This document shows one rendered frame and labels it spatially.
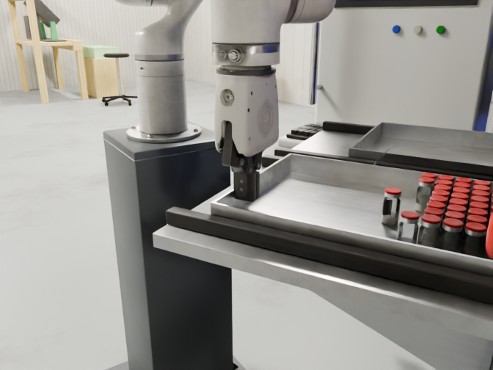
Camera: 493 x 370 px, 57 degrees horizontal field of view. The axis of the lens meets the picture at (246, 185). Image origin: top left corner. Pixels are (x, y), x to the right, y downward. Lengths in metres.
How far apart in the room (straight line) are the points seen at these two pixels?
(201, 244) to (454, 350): 0.32
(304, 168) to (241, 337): 1.13
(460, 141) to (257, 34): 0.64
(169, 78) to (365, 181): 0.55
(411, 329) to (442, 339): 0.03
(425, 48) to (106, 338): 1.48
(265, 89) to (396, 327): 0.33
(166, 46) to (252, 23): 0.58
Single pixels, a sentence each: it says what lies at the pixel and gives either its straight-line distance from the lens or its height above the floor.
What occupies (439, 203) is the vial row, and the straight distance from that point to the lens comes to 0.59.
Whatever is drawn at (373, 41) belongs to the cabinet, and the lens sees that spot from 1.45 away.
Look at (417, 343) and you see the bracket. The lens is 0.61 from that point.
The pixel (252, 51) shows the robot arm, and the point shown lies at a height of 1.10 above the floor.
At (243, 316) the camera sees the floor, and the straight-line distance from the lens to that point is 1.93.
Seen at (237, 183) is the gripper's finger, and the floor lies 0.93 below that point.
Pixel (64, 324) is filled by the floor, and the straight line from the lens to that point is 2.01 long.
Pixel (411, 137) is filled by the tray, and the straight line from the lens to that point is 1.09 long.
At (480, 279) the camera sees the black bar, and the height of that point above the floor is 0.90.
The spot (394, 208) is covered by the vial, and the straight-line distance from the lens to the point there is 0.61.
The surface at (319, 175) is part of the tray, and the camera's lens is 0.79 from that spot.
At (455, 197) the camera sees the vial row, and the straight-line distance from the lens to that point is 0.62.
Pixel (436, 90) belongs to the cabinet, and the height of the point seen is 0.95.
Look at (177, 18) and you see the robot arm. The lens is 1.11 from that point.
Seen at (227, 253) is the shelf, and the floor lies 0.88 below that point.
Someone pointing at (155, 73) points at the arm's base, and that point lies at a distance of 1.11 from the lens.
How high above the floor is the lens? 1.13
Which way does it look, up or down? 20 degrees down
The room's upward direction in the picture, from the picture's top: straight up
